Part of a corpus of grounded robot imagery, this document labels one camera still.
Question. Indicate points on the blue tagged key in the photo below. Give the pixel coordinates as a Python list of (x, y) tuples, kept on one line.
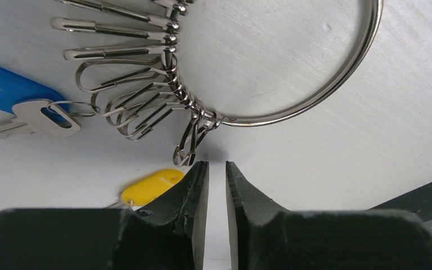
[(36, 108)]

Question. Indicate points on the silver keyring with clips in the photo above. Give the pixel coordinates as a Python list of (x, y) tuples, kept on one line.
[(213, 64)]

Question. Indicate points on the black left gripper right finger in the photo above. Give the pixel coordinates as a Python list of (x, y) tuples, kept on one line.
[(265, 235)]

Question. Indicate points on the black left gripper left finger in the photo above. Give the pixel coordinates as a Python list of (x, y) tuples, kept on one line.
[(167, 233)]

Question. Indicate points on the yellow tagged key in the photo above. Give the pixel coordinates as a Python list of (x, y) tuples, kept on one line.
[(147, 189)]

